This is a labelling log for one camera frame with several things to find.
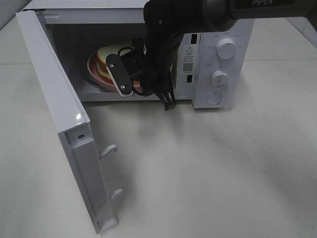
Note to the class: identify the white upper power knob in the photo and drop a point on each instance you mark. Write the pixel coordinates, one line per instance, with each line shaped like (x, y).
(226, 48)

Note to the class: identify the round door release button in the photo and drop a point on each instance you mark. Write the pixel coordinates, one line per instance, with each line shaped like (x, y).
(214, 99)

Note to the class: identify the white warning label sticker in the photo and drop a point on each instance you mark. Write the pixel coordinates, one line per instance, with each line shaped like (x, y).
(188, 58)

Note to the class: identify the glass turntable tray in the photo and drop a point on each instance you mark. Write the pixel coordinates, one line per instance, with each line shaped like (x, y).
(91, 80)

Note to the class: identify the white lower timer knob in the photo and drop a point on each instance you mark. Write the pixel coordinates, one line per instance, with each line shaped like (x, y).
(219, 78)

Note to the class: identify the pink round plate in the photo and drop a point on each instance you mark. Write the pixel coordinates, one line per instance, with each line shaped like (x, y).
(96, 65)

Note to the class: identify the white microwave oven body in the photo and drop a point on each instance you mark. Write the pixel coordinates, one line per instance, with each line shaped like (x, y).
(78, 28)

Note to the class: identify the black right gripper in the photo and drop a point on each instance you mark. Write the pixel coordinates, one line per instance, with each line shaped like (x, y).
(161, 52)

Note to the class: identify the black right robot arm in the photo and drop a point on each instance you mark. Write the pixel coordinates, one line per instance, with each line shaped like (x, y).
(168, 20)

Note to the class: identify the white microwave door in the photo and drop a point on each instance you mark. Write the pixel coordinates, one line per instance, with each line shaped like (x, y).
(71, 121)

